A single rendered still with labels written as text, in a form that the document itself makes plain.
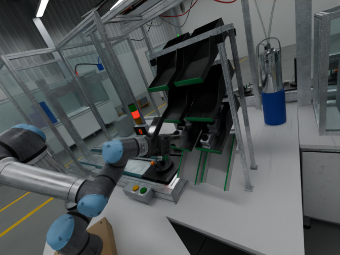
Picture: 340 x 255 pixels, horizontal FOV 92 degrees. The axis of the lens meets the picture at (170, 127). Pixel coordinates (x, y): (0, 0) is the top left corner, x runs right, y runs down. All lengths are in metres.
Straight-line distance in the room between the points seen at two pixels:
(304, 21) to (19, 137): 1.81
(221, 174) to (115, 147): 0.54
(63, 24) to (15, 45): 2.14
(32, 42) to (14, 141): 8.61
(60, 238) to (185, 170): 0.63
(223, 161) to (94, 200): 0.60
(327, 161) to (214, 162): 0.77
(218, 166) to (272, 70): 0.82
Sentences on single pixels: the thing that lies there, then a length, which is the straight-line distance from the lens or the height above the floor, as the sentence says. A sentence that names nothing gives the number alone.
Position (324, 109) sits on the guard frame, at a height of 1.05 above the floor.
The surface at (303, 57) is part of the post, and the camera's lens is 1.74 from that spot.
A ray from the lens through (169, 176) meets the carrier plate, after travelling 1.08.
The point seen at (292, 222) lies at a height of 0.86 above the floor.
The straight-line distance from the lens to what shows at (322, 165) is 1.46.
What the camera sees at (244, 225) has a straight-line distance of 0.92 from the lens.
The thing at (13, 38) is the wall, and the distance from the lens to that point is 9.29.
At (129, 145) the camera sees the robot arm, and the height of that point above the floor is 1.41.
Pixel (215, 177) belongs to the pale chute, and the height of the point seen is 1.02.
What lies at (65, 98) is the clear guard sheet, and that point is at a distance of 2.23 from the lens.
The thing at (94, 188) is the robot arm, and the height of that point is 1.35.
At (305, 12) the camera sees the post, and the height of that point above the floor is 1.57.
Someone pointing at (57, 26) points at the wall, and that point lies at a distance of 9.83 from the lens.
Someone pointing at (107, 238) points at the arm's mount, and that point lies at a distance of 1.05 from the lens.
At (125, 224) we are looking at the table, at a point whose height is 0.86.
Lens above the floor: 1.64
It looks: 23 degrees down
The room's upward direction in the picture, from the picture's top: 21 degrees counter-clockwise
